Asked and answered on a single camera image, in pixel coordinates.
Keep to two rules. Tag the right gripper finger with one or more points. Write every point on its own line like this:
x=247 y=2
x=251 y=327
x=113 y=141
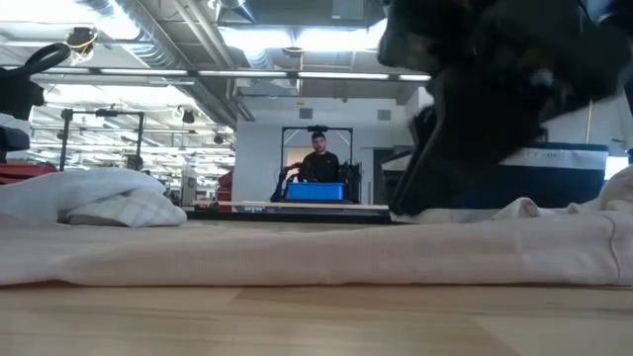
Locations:
x=460 y=128
x=423 y=126

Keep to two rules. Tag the white beige-checked towel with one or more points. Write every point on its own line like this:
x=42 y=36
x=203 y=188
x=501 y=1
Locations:
x=74 y=193

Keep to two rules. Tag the pink towel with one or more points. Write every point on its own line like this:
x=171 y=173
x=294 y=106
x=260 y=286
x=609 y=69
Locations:
x=297 y=252

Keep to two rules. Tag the white red-checked towel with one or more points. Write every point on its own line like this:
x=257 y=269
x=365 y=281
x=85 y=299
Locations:
x=618 y=193

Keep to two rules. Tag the navy fabric basket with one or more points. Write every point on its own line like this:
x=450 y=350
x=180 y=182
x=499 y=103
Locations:
x=554 y=183

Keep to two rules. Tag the person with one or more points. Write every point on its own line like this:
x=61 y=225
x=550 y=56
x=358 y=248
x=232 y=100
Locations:
x=320 y=165
x=133 y=162

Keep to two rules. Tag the blue plastic bin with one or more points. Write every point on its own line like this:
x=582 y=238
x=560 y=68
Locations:
x=315 y=192

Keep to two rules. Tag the wooden background table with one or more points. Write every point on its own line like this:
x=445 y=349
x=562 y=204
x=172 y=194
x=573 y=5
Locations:
x=297 y=205

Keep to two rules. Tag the black ceiling spotlight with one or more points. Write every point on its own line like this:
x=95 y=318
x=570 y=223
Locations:
x=188 y=116

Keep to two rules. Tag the long ceiling light bar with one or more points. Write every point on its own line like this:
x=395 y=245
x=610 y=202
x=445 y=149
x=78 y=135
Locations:
x=247 y=73

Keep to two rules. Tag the white background machine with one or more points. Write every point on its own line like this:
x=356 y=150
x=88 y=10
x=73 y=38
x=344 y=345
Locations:
x=189 y=183

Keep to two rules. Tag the red cabinet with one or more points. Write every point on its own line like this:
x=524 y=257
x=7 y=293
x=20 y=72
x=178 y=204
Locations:
x=225 y=187

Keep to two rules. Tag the grey wall vent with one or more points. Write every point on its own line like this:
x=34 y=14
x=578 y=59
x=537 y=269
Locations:
x=384 y=114
x=305 y=113

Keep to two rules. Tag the black gantry frame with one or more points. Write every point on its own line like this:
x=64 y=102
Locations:
x=140 y=133

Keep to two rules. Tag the black station frame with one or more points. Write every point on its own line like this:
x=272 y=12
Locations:
x=283 y=148

